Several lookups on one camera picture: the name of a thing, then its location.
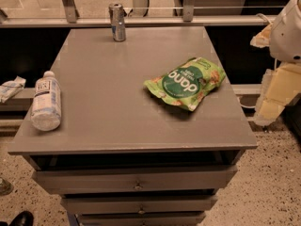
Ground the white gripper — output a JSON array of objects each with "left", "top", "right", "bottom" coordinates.
[{"left": 250, "top": 0, "right": 301, "bottom": 126}]

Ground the green rice chip bag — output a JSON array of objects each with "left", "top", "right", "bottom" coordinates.
[{"left": 144, "top": 57, "right": 226, "bottom": 111}]

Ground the silver redbull can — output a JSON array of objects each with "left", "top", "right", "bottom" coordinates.
[{"left": 108, "top": 3, "right": 126, "bottom": 41}]

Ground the top grey drawer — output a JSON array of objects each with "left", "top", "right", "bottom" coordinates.
[{"left": 32, "top": 165, "right": 237, "bottom": 195}]

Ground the grey drawer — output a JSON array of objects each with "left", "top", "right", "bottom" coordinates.
[
  {"left": 61, "top": 195, "right": 217, "bottom": 215},
  {"left": 32, "top": 165, "right": 237, "bottom": 195},
  {"left": 78, "top": 212, "right": 206, "bottom": 226}
]

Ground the middle grey drawer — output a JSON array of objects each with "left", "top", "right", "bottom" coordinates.
[{"left": 61, "top": 195, "right": 217, "bottom": 215}]

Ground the grey drawer cabinet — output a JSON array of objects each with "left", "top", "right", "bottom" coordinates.
[{"left": 8, "top": 26, "right": 259, "bottom": 226}]

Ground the bottom grey drawer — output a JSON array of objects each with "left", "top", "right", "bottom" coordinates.
[{"left": 78, "top": 212, "right": 206, "bottom": 226}]

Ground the clear plastic water bottle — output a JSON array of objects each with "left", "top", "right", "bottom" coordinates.
[{"left": 31, "top": 71, "right": 61, "bottom": 131}]

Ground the white wrapped packet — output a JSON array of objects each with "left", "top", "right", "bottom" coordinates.
[{"left": 0, "top": 76, "right": 26, "bottom": 103}]

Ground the black shoe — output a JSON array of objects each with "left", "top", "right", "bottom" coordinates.
[{"left": 0, "top": 211, "right": 34, "bottom": 226}]

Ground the round metal floor object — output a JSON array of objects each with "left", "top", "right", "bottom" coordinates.
[{"left": 0, "top": 177, "right": 13, "bottom": 196}]

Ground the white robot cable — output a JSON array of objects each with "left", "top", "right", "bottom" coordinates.
[{"left": 237, "top": 95, "right": 259, "bottom": 109}]

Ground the metal window rail frame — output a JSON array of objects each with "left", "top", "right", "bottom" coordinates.
[{"left": 0, "top": 0, "right": 275, "bottom": 28}]

